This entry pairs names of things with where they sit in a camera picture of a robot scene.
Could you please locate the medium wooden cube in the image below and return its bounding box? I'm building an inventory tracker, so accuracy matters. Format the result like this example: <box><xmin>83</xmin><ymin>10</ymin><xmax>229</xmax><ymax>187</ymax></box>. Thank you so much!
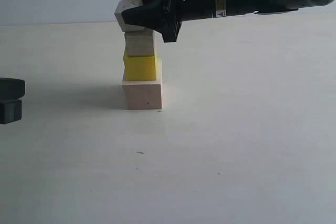
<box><xmin>124</xmin><ymin>29</ymin><xmax>155</xmax><ymax>57</ymax></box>

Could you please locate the yellow cube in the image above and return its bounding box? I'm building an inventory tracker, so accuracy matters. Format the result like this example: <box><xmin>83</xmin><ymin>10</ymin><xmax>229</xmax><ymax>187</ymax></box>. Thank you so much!
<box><xmin>123</xmin><ymin>50</ymin><xmax>158</xmax><ymax>81</ymax></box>

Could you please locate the large wooden cube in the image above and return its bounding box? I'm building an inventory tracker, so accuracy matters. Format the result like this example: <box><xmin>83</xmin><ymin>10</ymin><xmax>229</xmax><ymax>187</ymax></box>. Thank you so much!
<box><xmin>122</xmin><ymin>59</ymin><xmax>163</xmax><ymax>110</ymax></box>

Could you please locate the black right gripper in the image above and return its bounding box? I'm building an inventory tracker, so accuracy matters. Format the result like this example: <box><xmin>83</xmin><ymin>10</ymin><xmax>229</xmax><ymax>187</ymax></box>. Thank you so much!
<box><xmin>138</xmin><ymin>0</ymin><xmax>182</xmax><ymax>42</ymax></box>

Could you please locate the small wooden cube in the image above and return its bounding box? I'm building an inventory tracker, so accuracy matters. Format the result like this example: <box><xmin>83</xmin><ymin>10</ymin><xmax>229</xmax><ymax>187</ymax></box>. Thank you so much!
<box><xmin>114</xmin><ymin>0</ymin><xmax>146</xmax><ymax>33</ymax></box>

